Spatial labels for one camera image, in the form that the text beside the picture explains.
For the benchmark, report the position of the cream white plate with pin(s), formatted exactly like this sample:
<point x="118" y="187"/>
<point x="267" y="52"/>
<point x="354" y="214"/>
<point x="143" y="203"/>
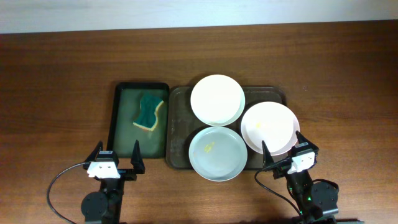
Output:
<point x="217" y="100"/>

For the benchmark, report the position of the green and yellow sponge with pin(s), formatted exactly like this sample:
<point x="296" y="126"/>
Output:
<point x="148" y="116"/>

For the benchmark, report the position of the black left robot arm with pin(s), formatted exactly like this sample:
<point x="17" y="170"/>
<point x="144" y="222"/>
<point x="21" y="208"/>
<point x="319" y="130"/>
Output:
<point x="104" y="205"/>

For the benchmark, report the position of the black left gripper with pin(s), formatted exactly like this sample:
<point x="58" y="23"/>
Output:
<point x="138" y="163"/>

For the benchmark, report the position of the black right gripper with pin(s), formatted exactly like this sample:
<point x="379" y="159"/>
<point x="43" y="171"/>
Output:
<point x="268" y="160"/>

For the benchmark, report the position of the pink white plate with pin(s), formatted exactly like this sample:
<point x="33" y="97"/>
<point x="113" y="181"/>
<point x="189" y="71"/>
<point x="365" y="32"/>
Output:
<point x="271" y="123"/>

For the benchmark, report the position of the brown serving tray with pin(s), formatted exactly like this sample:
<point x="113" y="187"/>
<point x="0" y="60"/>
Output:
<point x="183" y="125"/>

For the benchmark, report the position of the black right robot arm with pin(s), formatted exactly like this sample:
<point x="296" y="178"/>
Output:
<point x="315" y="200"/>

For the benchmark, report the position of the pale blue plate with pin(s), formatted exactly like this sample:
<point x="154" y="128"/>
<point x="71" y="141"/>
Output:
<point x="218" y="154"/>

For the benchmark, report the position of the black rectangular water tray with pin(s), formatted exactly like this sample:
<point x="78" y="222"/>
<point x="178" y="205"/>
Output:
<point x="122" y="132"/>

